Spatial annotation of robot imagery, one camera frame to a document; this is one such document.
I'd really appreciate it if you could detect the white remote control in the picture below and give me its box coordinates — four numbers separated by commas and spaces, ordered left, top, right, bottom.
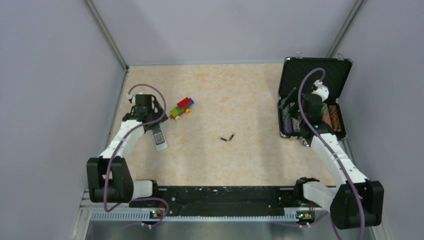
151, 125, 168, 151

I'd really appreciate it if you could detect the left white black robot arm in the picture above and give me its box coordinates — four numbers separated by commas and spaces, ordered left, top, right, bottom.
86, 92, 168, 207

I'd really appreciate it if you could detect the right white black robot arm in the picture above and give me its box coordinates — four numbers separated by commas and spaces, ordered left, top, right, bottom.
293, 86, 384, 230

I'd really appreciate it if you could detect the colourful toy brick car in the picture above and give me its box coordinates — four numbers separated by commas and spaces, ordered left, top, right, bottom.
169, 97, 195, 121

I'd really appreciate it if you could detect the black poker chip case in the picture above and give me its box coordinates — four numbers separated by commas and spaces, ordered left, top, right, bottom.
277, 57, 353, 144

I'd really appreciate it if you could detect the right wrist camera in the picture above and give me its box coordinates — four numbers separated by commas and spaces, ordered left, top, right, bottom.
311, 79, 330, 102

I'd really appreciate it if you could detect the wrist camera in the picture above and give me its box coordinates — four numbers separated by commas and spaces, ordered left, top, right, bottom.
126, 91, 143, 103
311, 79, 330, 102

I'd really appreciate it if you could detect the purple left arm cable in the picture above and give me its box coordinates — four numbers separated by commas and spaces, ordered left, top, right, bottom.
103, 83, 170, 229

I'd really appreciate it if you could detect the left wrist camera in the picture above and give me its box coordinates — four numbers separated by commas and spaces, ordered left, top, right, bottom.
126, 91, 143, 103

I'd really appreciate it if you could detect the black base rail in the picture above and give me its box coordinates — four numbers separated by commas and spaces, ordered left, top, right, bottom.
129, 186, 316, 217

